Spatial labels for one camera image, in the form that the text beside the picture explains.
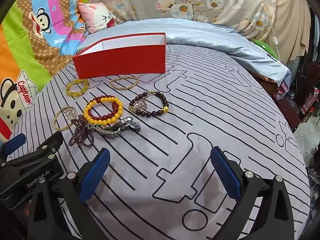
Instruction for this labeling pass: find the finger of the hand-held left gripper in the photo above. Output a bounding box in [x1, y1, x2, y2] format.
[31, 131, 64, 162]
[0, 133, 27, 167]

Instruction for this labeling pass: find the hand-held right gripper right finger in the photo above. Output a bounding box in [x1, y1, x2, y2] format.
[211, 146, 295, 240]

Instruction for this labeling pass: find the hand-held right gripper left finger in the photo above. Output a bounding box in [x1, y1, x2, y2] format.
[26, 148, 111, 240]

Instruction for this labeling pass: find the gold bangle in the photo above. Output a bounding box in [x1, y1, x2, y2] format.
[54, 106, 75, 131]

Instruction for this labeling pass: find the purple small bead necklace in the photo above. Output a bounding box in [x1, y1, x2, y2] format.
[68, 114, 95, 148]

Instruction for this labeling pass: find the silver filigree ornament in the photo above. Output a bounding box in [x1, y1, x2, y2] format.
[61, 106, 77, 118]

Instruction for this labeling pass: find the yellow round bead bracelet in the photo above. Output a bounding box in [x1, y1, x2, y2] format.
[83, 97, 123, 125]

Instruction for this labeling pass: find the silver wristwatch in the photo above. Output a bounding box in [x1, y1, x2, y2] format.
[94, 116, 142, 138]

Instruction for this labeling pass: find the chunky amber bead bracelet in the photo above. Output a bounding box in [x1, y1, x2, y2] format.
[65, 79, 90, 97]

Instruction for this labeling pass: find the dark red bead bracelet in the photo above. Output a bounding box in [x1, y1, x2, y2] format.
[93, 94, 121, 122]

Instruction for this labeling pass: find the silver flower pendant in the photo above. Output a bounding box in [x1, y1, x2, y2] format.
[130, 94, 153, 113]

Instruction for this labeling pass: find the gold bead bracelet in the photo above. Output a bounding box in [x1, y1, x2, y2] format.
[109, 76, 140, 90]

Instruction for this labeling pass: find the dark brown bead bracelet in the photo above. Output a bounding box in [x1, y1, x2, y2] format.
[129, 91, 169, 117]

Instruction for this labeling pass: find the red cardboard box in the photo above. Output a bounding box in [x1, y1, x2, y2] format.
[72, 32, 167, 80]

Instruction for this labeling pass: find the colourful monkey printed blanket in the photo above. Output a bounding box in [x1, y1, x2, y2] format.
[0, 0, 105, 143]

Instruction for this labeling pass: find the plaid cloth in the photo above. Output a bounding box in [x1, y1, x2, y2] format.
[300, 87, 320, 117]

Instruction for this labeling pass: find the dark red chair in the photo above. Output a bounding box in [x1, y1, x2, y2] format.
[291, 61, 320, 130]

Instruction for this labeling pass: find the green plush cushion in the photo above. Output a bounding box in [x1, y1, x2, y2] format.
[252, 39, 279, 60]

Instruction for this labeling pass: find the pink cartoon pillow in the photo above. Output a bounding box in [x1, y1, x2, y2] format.
[77, 1, 118, 34]

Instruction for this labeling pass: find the light blue quilt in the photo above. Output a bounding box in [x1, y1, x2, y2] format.
[75, 17, 292, 87]

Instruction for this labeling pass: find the beige curtain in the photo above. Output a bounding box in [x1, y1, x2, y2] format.
[271, 0, 312, 63]

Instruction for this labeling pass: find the grey floral quilt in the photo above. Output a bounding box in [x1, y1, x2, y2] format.
[89, 0, 278, 39]

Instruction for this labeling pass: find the white cable with switch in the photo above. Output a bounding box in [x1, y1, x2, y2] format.
[259, 0, 282, 60]

